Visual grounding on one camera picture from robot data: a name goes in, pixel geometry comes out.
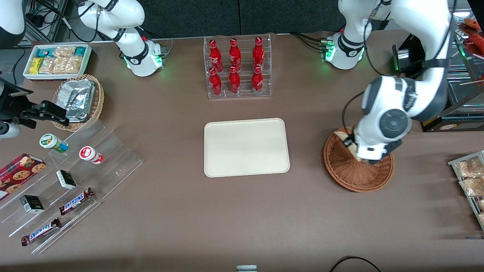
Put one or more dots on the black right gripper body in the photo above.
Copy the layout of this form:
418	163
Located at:
8	102

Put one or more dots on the triangular sandwich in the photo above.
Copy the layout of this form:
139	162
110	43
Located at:
342	134

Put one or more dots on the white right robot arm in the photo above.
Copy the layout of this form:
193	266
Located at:
132	15

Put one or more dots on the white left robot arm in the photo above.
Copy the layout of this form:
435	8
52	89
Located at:
393	102

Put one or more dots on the large round wicker basket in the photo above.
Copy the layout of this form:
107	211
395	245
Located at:
340	170

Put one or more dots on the small oval wicker basket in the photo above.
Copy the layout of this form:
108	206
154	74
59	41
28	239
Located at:
98	100

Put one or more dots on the cream plastic tray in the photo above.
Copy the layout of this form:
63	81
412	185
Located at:
245	147

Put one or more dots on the silver foil packet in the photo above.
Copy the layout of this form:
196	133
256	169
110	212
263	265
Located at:
77	98

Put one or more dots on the green lid snack cup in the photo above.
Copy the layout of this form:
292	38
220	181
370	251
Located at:
53	142

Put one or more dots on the white rectangular snack bin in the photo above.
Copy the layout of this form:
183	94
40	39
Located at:
28	73

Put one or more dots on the yellow snack pack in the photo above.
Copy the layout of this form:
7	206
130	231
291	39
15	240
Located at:
36	65

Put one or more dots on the clear bag of crackers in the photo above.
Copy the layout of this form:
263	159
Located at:
64	51
60	66

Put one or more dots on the red lid snack cup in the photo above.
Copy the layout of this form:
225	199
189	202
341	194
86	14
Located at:
90	155

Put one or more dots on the red plaid cookie box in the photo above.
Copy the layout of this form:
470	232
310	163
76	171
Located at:
19	173

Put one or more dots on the teal snack pack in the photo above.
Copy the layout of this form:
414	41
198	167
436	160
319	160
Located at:
79	51
44	53

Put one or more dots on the small black carton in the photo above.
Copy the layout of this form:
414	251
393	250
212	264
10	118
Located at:
32	204
66	179

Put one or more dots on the clear acrylic stepped display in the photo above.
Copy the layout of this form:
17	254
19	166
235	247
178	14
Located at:
113	158

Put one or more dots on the clear bag of pastries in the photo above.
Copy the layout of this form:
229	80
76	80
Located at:
472	187
470	167
481	219
481	205

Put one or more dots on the black glass food display case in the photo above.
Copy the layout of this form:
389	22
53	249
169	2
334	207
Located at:
465	98

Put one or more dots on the snickers chocolate bar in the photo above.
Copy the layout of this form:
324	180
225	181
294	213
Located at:
41	231
75	201

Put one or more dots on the clear acrylic bottle rack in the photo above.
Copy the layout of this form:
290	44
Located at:
264	90

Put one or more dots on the red cola bottle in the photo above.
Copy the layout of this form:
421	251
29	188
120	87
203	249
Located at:
234	80
257	80
258	51
215	81
214	54
235	53

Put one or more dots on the small grey device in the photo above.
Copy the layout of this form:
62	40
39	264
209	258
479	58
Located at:
246	268

